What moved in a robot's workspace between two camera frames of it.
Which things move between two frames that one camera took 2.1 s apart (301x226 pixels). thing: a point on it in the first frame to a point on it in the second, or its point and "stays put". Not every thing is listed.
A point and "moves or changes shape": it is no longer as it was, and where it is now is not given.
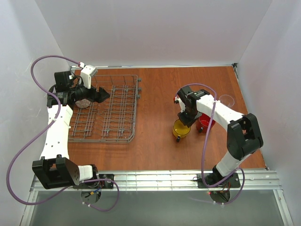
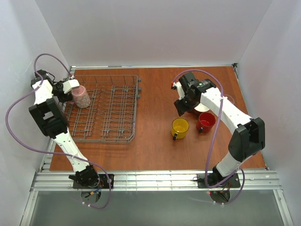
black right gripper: x=187 y=118 to x=181 y=106
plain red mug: x=202 y=123 stays put
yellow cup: x=180 y=130 moves or changes shape
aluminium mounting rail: x=169 y=181 stays put
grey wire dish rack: x=112 y=120 stays put
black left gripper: x=95 y=94 to x=66 y=94
